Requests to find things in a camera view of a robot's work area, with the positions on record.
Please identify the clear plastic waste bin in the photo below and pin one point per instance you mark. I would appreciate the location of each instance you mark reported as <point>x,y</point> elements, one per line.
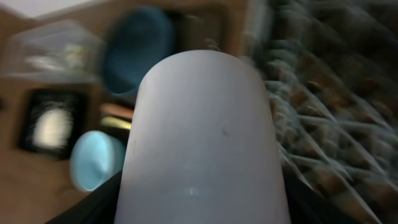
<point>60,52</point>

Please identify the dark brown serving tray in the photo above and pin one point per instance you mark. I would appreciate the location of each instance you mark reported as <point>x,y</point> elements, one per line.
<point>200,27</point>

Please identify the dark blue plate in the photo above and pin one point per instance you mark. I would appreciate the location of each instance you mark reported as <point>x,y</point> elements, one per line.
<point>136,43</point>

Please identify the black food waste tray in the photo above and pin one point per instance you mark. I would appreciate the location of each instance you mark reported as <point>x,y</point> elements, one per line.
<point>42,100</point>

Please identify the orange carrot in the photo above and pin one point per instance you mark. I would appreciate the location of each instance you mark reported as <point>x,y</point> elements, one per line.
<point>116,110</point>

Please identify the white rice pile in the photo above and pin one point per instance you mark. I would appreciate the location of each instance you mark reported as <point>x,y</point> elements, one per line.
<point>52,129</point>

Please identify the pink plastic cup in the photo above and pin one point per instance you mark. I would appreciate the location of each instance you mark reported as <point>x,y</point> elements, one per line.
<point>202,146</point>

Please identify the grey dishwasher rack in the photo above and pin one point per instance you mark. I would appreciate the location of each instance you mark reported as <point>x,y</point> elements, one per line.
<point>330,68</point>

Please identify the yellow plastic spoon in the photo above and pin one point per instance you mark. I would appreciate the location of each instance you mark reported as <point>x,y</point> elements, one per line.
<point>115,122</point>

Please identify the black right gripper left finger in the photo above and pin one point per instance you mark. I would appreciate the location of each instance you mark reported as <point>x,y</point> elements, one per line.
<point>99,207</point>

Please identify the light blue bowl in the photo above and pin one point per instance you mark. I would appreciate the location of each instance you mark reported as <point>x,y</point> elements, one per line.
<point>95,158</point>

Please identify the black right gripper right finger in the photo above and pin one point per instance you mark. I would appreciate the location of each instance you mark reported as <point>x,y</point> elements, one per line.
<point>307,207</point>

